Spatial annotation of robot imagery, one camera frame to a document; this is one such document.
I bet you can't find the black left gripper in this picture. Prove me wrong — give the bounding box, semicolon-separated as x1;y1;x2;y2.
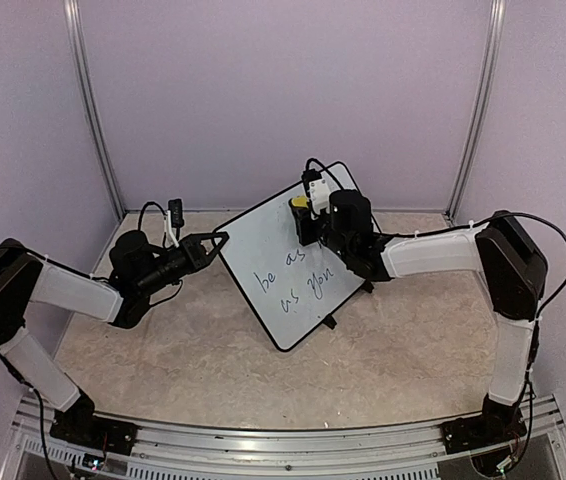
136;231;229;297

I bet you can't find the yellow whiteboard eraser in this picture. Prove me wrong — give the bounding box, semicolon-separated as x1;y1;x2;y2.
289;196;309;209

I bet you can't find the black framed whiteboard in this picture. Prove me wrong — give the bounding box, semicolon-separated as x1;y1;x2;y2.
215;181;364;352

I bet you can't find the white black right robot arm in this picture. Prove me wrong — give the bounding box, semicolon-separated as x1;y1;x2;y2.
288;189;548;444

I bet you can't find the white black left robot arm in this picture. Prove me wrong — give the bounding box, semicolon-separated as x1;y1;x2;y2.
0;230;229;445

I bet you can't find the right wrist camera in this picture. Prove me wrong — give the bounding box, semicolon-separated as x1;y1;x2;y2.
301;169;332;218

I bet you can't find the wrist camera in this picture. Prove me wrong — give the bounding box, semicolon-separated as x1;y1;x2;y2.
301;169;332;218
164;198;185;247

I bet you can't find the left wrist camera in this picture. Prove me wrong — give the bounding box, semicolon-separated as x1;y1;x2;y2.
164;198;185;247

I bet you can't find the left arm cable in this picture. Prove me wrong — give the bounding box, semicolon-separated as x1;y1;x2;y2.
136;200;170;236

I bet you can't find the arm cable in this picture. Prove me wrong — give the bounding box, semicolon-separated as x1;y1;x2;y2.
136;200;170;236
492;211;566;311

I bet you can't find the front aluminium rail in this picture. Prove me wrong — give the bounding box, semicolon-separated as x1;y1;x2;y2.
9;396;566;479

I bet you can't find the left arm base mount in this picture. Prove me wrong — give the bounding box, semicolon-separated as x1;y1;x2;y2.
50;411;139;456

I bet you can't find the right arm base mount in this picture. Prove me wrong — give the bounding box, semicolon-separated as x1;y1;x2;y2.
441;415;527;455

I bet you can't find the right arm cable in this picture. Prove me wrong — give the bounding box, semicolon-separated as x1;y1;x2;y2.
492;211;566;311

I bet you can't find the left aluminium frame post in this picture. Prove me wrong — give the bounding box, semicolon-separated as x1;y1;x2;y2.
63;0;127;221

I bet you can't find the aluminium frame post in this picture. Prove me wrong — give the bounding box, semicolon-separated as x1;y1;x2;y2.
63;0;127;221
445;0;507;222

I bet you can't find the right aluminium frame post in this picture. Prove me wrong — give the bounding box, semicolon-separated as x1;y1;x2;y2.
445;0;507;222

